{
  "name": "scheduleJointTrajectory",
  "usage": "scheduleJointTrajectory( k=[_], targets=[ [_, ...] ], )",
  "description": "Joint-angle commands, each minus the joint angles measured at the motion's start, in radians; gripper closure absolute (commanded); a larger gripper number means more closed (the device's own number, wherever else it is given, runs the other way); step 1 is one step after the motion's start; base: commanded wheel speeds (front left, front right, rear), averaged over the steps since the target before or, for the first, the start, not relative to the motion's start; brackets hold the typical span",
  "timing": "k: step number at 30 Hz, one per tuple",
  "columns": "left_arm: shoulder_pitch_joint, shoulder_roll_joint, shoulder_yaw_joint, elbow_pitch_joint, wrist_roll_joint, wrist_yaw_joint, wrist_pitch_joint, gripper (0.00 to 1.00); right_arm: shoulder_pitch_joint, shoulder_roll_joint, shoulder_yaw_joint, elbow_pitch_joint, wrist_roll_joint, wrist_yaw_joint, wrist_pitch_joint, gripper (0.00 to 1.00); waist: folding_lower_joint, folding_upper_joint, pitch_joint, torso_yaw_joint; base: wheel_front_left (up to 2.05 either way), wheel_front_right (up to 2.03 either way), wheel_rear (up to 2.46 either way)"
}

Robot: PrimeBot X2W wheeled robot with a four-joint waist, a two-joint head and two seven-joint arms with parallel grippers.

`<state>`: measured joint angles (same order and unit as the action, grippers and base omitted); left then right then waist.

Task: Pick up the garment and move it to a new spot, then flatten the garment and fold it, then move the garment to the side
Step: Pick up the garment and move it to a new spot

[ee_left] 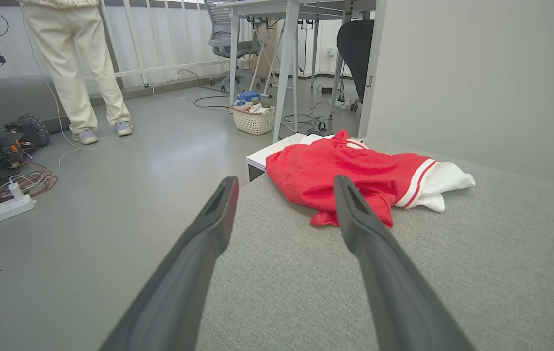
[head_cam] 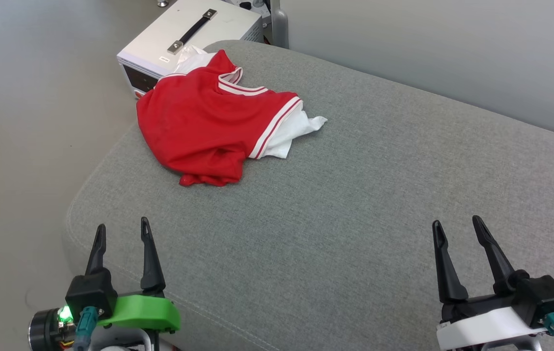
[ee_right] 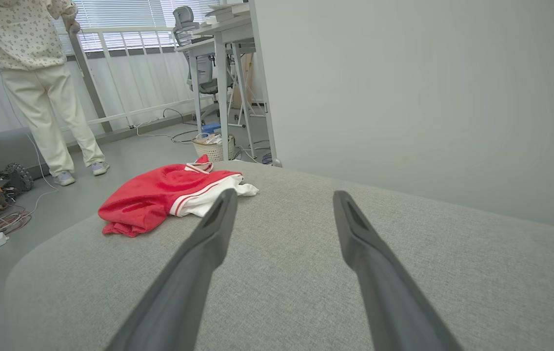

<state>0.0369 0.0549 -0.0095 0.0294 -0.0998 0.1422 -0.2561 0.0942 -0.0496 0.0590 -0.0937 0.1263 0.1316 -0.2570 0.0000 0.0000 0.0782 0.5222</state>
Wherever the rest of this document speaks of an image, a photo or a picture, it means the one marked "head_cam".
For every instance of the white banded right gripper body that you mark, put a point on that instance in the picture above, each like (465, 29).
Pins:
(486, 326)

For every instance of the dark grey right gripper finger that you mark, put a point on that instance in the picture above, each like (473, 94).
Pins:
(450, 282)
(497, 268)

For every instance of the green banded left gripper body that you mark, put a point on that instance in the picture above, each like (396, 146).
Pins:
(145, 312)

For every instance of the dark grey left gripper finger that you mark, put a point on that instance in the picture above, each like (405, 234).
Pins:
(151, 273)
(97, 253)

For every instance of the red white basketball jersey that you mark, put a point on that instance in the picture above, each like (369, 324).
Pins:
(194, 122)

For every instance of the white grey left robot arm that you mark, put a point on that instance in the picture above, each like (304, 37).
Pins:
(126, 340)

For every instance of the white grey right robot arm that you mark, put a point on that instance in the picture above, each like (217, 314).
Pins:
(511, 345)

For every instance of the small metal caster foot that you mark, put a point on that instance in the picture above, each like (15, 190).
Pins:
(162, 3)

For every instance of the white metal box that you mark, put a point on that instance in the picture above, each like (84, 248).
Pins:
(230, 24)

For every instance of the light grey metal leg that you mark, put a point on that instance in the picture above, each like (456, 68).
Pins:
(280, 24)

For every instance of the dark equipment behind box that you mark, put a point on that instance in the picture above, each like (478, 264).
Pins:
(252, 5)

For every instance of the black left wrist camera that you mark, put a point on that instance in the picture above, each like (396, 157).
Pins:
(91, 292)

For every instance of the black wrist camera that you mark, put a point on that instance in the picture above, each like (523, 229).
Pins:
(91, 292)
(547, 295)

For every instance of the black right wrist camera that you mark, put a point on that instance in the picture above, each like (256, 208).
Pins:
(547, 295)

